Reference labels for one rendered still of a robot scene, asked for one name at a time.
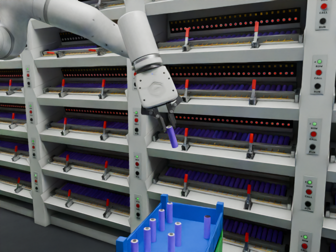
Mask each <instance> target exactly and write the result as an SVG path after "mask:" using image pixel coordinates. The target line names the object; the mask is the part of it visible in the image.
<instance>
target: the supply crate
mask: <svg viewBox="0 0 336 252"><path fill-rule="evenodd" d="M168 202H170V201H168V194H165V193H163V194H162V195H161V196H160V204H159V205H158V206H157V207H156V208H155V209H154V210H153V211H152V212H151V213H150V214H149V215H148V216H147V217H146V218H145V220H144V221H143V222H142V223H141V224H140V225H139V226H138V227H137V228H136V229H135V230H134V231H133V232H132V233H131V234H130V235H129V237H128V238H126V237H122V236H120V237H119V238H118V239H117V240H116V252H131V240H133V239H137V240H138V252H144V228H145V227H150V219H151V218H154V219H156V242H151V252H168V233H175V223H176V222H180V223H181V246H179V247H177V246H175V252H214V251H215V248H216V245H217V242H218V240H219V237H220V234H221V231H222V229H223V223H224V202H220V201H218V202H217V203H216V208H209V207H203V206H196V205H190V204H183V203H177V202H172V223H167V203H168ZM159 209H164V210H165V230H164V231H159ZM205 215H209V216H210V238H209V239H205V238H204V216H205Z"/></svg>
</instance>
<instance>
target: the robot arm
mask: <svg viewBox="0 0 336 252"><path fill-rule="evenodd" d="M30 19H35V20H38V21H41V22H43V23H46V24H49V25H51V26H54V27H57V28H59V29H62V30H65V31H68V32H71V33H73V34H76V35H79V36H82V37H84V38H86V39H88V40H90V41H92V42H94V43H95V44H97V45H99V46H100V47H102V48H104V49H106V50H108V51H110V52H113V53H115V54H117V55H120V56H123V57H125V58H128V59H130V62H131V65H132V66H131V70H132V71H135V72H136V75H135V76H134V78H135V84H136V88H137V92H138V95H139V99H140V102H141V114H142V115H146V116H152V117H154V118H156V119H157V120H158V123H159V126H160V129H161V130H163V131H164V132H166V131H167V128H166V125H165V122H164V120H163V118H162V117H161V115H160V114H159V111H158V107H161V106H164V105H166V107H167V110H168V118H169V121H170V124H171V126H172V127H173V129H175V128H176V126H175V125H177V122H176V119H175V117H174V114H173V113H174V111H175V109H176V106H178V105H179V104H180V103H181V102H182V101H183V99H182V98H181V97H180V96H179V94H178V93H177V90H176V88H175V85H174V83H173V80H172V78H171V76H170V74H169V72H168V70H167V68H166V67H165V66H162V65H163V62H162V59H161V56H160V53H159V50H158V48H157V45H156V42H155V39H154V36H153V33H152V30H151V28H150V25H149V22H148V19H147V16H146V14H145V13H144V12H143V11H139V10H136V11H131V12H128V13H126V14H124V15H123V16H121V17H120V18H119V20H118V21H117V24H116V23H114V22H113V21H111V20H110V19H109V18H107V17H106V16H105V15H104V14H103V13H101V12H100V11H99V10H98V9H96V8H94V7H92V6H90V5H88V4H85V3H83V2H80V1H77V0H0V60H4V61H8V60H12V59H15V58H16V57H18V56H19V55H20V54H21V53H22V52H23V50H24V49H25V47H26V44H27V33H28V24H29V20H30ZM175 100H176V101H175ZM174 101H175V102H174ZM172 102H174V103H173V104H171V103H172ZM152 109H153V111H151V110H152Z"/></svg>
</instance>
